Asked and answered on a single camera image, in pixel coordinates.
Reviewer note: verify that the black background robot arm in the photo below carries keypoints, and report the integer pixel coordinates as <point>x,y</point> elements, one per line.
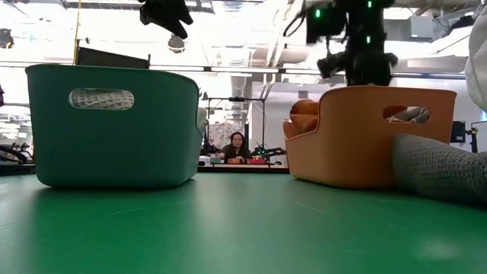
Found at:
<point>272,152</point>
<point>209,146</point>

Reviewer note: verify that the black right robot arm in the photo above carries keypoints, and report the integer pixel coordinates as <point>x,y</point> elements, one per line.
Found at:
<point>327,23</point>

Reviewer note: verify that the black background monitor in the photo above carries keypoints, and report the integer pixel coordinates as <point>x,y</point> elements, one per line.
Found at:
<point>458,131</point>

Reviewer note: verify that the orange plastic basket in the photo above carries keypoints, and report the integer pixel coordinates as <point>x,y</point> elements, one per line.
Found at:
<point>342,160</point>

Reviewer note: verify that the black table frame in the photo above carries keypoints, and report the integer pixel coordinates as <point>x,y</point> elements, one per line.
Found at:
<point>243,171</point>

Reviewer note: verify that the orange towel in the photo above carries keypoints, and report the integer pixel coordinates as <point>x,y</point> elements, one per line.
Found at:
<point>304,118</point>

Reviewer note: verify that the teal plastic basket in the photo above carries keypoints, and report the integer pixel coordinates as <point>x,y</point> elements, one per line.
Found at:
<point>114,152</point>

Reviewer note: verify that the green table mat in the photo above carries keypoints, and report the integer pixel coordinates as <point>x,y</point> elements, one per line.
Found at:
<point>243,228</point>

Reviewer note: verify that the black ceiling spotlight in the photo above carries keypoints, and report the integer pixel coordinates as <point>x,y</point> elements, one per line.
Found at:
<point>5,38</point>
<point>177,43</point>

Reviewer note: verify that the white brown-checked waffle towel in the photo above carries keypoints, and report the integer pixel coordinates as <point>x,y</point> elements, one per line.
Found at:
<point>100,99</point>

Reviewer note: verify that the dark grey waffle towel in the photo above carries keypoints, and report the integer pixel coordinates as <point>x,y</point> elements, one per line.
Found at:
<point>437,171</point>

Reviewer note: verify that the wooden background table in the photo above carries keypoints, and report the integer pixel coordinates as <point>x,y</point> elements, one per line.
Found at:
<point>243,166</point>

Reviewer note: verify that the teal block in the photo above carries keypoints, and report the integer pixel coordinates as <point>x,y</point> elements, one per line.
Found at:
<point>215,161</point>

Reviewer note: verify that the black background frame stand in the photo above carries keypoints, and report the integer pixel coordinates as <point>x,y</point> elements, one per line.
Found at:
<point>236,99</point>

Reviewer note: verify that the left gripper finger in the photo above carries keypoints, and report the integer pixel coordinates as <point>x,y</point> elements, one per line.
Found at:
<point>179,19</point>

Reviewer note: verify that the black standing panel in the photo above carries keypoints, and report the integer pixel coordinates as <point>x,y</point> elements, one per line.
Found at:
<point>110,60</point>

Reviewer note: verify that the plain white towel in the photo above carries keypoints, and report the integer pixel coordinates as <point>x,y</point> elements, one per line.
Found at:
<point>202,118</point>
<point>478,68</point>

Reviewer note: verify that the white patterned sheet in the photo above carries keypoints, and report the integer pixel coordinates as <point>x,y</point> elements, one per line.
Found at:
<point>222,133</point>

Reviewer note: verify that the black tripod stand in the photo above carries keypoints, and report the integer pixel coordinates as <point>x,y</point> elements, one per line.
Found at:
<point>473,133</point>

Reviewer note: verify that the person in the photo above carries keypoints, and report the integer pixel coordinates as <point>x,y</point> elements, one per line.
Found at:
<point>236,152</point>

